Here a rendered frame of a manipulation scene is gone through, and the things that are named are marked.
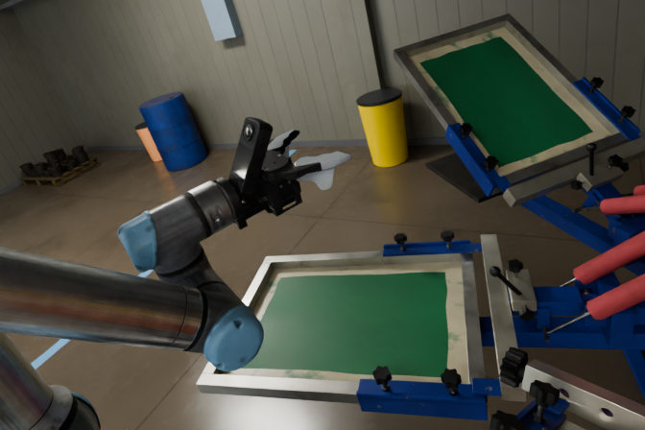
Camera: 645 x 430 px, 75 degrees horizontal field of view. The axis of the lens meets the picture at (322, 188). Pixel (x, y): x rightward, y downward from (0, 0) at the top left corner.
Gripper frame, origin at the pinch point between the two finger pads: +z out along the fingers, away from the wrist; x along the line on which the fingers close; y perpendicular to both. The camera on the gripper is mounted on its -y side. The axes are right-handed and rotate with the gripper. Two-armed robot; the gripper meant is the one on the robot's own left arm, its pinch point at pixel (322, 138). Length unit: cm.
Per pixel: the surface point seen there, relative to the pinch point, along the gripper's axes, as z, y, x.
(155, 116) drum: 76, 157, -508
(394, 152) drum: 228, 184, -220
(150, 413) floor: -64, 187, -129
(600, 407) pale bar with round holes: 17, 46, 45
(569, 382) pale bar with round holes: 18, 46, 40
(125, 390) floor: -73, 191, -158
